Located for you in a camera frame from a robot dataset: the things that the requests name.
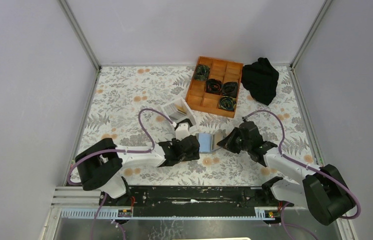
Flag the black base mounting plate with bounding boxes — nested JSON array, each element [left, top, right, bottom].
[[99, 185, 285, 208]]

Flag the white plastic card tray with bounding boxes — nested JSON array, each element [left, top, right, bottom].
[[160, 97, 199, 134]]

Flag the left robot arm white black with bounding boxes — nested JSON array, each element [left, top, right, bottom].
[[73, 135, 200, 206]]

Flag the floral table mat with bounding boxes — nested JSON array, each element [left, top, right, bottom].
[[79, 66, 321, 186]]

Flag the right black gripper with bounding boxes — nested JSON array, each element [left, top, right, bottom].
[[217, 127, 251, 155]]

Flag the grey leather card holder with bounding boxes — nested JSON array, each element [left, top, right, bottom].
[[195, 130, 227, 154]]

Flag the rolled dark sock bottom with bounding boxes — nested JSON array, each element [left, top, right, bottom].
[[218, 96, 237, 112]]

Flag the orange wooden compartment box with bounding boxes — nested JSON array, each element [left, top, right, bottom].
[[185, 56, 244, 118]]

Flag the rolled dark sock middle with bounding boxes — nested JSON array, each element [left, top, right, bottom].
[[205, 78, 223, 95]]

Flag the white slotted cable duct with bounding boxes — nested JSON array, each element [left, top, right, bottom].
[[60, 208, 276, 222]]

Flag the black cloth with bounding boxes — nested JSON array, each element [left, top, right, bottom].
[[241, 57, 280, 106]]

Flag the rolled dark sock top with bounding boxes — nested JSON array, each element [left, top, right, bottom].
[[193, 64, 211, 82]]

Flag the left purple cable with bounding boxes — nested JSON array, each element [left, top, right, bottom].
[[66, 108, 178, 240]]

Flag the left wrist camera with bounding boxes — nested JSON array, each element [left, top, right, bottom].
[[175, 122, 191, 141]]

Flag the rolled dark sock right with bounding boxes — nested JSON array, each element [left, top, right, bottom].
[[221, 81, 239, 99]]

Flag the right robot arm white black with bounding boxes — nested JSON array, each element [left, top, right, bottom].
[[217, 121, 358, 226]]

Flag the rolled dark sock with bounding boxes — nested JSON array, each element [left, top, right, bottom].
[[221, 81, 239, 99], [205, 78, 223, 95], [193, 64, 211, 82], [218, 96, 237, 112]]

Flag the stack of cards in tray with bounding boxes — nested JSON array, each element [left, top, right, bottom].
[[165, 103, 187, 120]]

